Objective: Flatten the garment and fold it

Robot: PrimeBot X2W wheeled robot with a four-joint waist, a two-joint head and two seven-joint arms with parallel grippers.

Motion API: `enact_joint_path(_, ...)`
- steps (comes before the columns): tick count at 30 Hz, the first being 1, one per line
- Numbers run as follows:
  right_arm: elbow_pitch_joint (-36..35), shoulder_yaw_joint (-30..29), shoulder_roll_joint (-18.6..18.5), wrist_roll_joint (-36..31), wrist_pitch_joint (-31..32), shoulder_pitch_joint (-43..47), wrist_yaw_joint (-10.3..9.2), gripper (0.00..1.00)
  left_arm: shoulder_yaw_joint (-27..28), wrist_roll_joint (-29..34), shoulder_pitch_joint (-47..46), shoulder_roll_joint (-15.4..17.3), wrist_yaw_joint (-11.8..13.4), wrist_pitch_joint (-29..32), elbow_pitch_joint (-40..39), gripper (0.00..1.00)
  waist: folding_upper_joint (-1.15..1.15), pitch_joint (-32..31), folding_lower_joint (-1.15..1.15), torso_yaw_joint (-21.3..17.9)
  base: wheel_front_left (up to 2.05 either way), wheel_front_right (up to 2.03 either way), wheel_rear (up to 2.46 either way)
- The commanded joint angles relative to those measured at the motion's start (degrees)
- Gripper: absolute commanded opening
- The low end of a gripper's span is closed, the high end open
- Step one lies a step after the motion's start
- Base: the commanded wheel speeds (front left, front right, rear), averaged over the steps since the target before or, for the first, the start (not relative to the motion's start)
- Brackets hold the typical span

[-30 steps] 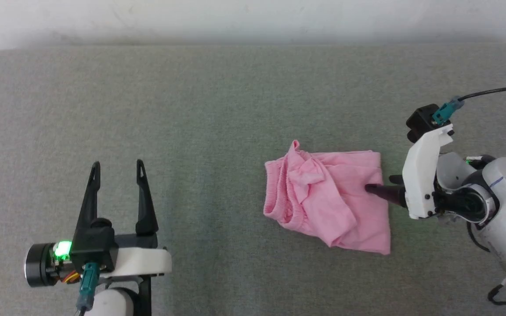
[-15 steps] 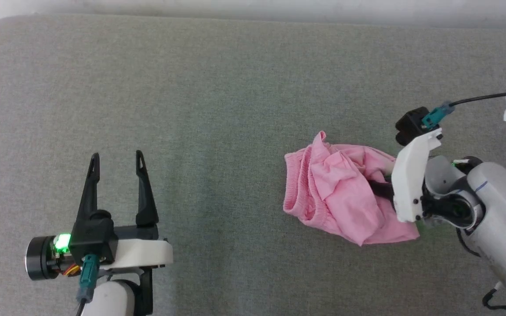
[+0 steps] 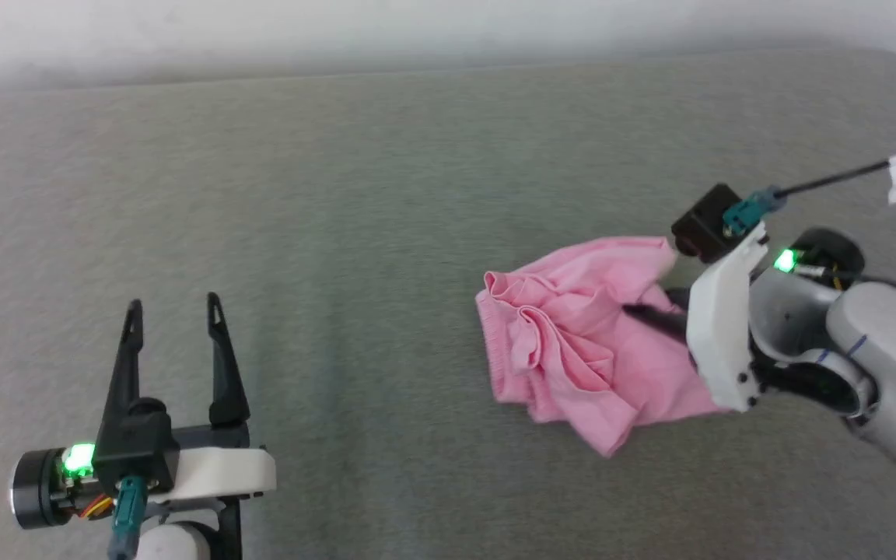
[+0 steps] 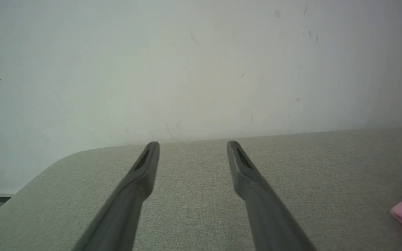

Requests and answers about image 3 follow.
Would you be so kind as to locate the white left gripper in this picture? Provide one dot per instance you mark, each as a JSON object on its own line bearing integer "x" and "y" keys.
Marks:
{"x": 218, "y": 470}

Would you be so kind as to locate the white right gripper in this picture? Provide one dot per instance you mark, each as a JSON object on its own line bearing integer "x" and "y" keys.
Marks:
{"x": 720, "y": 327}

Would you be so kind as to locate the pink cloth garment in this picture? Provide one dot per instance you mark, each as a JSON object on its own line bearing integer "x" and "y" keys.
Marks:
{"x": 572, "y": 350}

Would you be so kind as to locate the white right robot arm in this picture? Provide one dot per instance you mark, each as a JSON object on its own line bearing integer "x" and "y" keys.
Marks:
{"x": 891, "y": 365}

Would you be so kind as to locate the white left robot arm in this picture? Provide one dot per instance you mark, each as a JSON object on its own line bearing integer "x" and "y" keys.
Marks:
{"x": 180, "y": 544}

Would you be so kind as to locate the grey-green fabric sofa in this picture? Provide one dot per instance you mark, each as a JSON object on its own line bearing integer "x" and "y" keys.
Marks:
{"x": 339, "y": 233}

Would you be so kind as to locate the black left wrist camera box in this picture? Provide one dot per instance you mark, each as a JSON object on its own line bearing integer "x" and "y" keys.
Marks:
{"x": 137, "y": 443}

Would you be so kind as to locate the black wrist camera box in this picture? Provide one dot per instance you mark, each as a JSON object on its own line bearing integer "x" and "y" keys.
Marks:
{"x": 705, "y": 225}
{"x": 137, "y": 443}

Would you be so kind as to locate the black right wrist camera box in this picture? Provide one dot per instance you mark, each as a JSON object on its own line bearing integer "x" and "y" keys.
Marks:
{"x": 705, "y": 225}

